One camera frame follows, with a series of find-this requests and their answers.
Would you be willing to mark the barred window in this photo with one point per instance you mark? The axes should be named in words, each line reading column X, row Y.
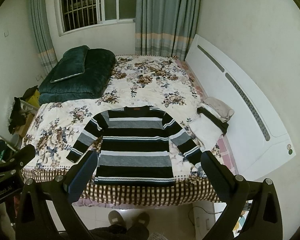
column 74, row 15

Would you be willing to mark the dark green pillow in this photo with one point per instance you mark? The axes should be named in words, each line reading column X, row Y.
column 72, row 64

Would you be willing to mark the beige folded garment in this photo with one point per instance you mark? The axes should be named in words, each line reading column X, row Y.
column 225, row 112

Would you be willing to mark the white folded garment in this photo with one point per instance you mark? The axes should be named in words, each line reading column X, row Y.
column 206, row 132

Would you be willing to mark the white bed headboard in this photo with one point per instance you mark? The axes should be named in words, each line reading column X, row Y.
column 258, row 138

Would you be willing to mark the black grey striped sweater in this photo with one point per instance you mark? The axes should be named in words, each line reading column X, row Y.
column 135, row 146

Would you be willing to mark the right grey slipper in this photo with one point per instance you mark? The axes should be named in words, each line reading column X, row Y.
column 142, row 219

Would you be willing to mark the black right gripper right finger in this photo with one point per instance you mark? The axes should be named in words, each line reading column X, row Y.
column 264, row 220

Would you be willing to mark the black clothes pile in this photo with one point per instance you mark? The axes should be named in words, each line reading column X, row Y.
column 22, row 107

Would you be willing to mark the teal curtain left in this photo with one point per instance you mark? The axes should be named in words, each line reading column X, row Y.
column 41, row 34

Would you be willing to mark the teal curtain right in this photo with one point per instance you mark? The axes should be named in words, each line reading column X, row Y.
column 165, row 27

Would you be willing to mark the teal curtain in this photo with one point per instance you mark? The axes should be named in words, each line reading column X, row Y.
column 165, row 27
column 41, row 34

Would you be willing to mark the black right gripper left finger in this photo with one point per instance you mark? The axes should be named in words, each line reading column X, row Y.
column 34, row 220

